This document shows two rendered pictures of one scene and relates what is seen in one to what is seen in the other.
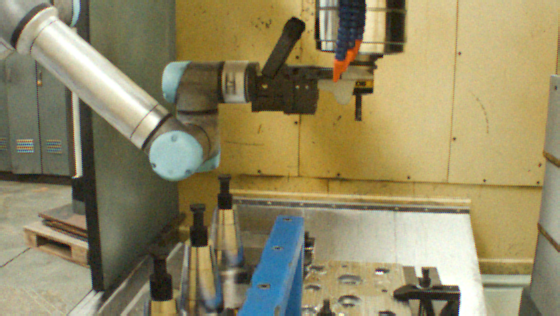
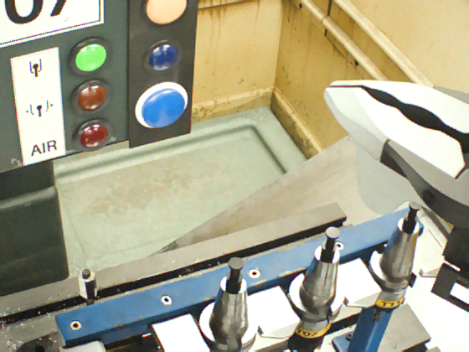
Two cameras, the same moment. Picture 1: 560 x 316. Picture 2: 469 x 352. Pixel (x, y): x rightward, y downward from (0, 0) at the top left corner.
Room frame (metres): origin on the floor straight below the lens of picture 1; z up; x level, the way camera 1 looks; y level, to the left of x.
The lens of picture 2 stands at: (0.90, 0.48, 1.93)
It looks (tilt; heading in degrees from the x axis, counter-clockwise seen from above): 44 degrees down; 235
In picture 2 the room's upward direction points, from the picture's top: 6 degrees clockwise
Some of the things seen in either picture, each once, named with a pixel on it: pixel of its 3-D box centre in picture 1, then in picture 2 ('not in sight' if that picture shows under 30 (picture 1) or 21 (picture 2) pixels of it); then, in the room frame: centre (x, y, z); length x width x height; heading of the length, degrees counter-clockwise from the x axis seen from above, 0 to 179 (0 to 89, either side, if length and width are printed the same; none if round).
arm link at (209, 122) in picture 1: (196, 140); not in sight; (0.99, 0.16, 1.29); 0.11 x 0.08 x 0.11; 176
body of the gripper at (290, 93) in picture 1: (285, 86); not in sight; (0.99, 0.00, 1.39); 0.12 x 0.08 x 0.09; 83
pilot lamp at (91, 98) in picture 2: not in sight; (91, 97); (0.75, 0.11, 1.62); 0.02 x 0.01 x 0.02; 174
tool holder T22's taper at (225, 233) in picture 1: (225, 235); (231, 304); (0.60, 0.06, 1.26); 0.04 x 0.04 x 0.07
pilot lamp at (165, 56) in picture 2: not in sight; (162, 56); (0.71, 0.11, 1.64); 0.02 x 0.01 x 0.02; 174
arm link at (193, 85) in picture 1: (196, 84); not in sight; (1.01, 0.16, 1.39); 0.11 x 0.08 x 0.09; 83
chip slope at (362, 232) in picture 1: (345, 273); not in sight; (1.64, -0.20, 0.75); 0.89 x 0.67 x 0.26; 84
